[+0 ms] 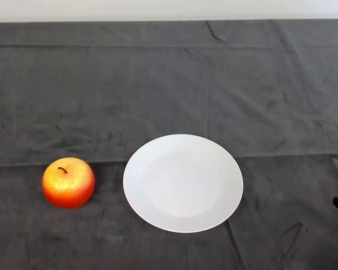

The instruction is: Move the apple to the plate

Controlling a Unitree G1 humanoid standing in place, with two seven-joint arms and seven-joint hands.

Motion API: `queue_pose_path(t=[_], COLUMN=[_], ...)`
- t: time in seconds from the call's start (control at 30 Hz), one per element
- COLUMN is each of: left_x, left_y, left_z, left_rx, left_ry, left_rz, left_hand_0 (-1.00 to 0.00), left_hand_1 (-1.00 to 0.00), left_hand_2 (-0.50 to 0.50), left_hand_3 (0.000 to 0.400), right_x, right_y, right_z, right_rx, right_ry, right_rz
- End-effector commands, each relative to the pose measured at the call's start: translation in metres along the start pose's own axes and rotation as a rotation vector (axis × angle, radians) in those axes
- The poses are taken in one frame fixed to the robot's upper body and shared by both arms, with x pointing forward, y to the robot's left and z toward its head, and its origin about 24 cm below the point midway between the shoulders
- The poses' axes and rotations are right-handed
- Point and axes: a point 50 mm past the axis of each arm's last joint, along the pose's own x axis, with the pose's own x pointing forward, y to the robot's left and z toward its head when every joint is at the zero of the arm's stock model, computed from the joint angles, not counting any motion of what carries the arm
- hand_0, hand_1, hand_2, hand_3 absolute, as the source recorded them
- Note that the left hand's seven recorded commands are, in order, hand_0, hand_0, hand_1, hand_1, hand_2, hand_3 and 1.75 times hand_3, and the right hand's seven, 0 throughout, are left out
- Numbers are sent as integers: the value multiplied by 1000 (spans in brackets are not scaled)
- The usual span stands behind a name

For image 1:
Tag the red yellow apple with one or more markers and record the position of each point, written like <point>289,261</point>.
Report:
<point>69,187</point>

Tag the white round plate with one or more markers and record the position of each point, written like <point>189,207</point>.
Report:
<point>183,185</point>

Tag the black cloth table cover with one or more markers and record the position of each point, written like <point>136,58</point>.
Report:
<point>157,84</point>

